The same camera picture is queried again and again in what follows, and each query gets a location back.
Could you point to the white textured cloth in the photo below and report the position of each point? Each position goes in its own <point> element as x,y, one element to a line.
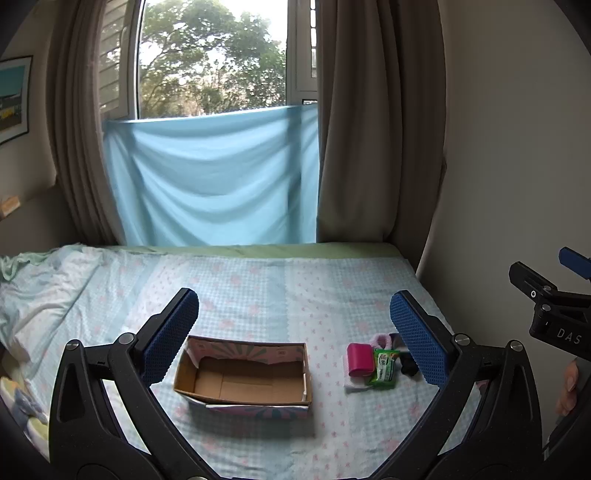
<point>358,386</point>

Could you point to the framed wall picture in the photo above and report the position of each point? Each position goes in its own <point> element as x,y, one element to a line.
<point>13,99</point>

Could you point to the white crumpled quilt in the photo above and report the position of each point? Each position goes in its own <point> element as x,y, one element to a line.
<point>32,295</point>

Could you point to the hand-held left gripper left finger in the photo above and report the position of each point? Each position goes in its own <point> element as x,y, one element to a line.
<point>171,337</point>

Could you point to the green tissue packet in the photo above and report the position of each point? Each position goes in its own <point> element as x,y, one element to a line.
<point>384,369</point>

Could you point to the window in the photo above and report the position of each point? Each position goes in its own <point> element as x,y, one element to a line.
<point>212,55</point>

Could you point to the person's right hand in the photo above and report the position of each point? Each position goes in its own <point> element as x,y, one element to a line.
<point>567,387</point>

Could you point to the patterned pillow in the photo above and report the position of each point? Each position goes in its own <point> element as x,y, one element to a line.
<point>23,406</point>

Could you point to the pink pouch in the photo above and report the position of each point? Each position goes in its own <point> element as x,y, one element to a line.
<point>360,360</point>

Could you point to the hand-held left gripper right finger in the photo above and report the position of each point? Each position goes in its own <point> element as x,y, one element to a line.
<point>418,339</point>

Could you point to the brown curtain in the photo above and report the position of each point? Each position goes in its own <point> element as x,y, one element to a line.
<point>374,120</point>
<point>83,115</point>

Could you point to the cardboard box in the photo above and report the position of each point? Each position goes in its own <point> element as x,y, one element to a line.
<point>240,383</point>

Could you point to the black sock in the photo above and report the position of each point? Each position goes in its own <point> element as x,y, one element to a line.
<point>408,365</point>

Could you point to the small tan box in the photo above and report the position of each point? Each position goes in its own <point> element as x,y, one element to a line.
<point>9,205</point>

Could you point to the light blue hanging cloth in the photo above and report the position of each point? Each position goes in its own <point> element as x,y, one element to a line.
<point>212,180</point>

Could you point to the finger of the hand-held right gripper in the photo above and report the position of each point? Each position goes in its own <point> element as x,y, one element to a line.
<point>575,263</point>
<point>531,279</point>

